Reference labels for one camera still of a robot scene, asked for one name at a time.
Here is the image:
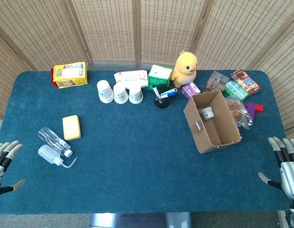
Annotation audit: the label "green snack pack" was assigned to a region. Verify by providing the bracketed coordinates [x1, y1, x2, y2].
[223, 80, 249, 103]

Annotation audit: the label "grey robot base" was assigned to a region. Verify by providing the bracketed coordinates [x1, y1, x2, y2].
[89, 212, 192, 228]

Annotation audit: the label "clear package brown cups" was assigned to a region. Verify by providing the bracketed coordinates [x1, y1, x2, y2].
[202, 71, 230, 94]

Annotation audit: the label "white marker red cap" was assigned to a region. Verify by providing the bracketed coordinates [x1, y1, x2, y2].
[160, 87, 178, 97]

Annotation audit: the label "woven folding screen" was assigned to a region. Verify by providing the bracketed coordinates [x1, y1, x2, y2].
[0, 0, 294, 143]

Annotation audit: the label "blue table mat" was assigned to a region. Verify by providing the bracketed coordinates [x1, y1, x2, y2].
[0, 69, 292, 216]

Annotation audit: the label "purple block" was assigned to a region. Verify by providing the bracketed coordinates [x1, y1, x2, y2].
[243, 102, 256, 121]

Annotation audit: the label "small purple box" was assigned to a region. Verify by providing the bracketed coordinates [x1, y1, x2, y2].
[181, 82, 201, 100]

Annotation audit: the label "white marker black cap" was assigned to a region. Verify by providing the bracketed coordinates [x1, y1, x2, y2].
[152, 85, 161, 100]

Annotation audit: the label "clear bag of bread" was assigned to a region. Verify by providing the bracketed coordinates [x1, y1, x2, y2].
[225, 95, 254, 130]

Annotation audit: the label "white tissue pack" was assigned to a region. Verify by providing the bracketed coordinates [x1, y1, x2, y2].
[114, 70, 149, 89]

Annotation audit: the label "white squeeze wash bottle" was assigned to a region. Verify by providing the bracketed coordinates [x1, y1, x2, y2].
[38, 144, 78, 169]

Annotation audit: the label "yellow snack bag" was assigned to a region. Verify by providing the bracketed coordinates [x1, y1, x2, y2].
[50, 61, 88, 89]

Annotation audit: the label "yellow plush duck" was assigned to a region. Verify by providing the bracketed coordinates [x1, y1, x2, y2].
[171, 50, 199, 88]

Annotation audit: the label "brown cardboard box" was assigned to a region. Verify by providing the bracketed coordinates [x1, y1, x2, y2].
[183, 90, 242, 154]

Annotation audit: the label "yellow sponge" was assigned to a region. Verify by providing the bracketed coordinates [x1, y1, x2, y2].
[62, 114, 82, 141]

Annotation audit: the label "clear plastic water bottle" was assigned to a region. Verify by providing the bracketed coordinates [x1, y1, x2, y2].
[38, 126, 73, 157]

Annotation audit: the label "green tissue box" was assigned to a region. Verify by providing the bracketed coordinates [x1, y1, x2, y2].
[147, 64, 173, 92]

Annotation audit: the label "small white jar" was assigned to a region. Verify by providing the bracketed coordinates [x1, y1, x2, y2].
[200, 106, 214, 120]

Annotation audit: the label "brown snack packet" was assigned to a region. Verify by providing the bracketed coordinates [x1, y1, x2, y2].
[230, 69, 262, 96]

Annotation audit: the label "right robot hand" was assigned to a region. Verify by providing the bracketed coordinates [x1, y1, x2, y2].
[257, 136, 294, 205]

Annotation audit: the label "black mesh pen holder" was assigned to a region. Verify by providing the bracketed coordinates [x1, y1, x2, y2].
[153, 83, 173, 109]

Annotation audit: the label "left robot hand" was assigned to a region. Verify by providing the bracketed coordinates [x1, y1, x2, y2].
[0, 140, 26, 198]

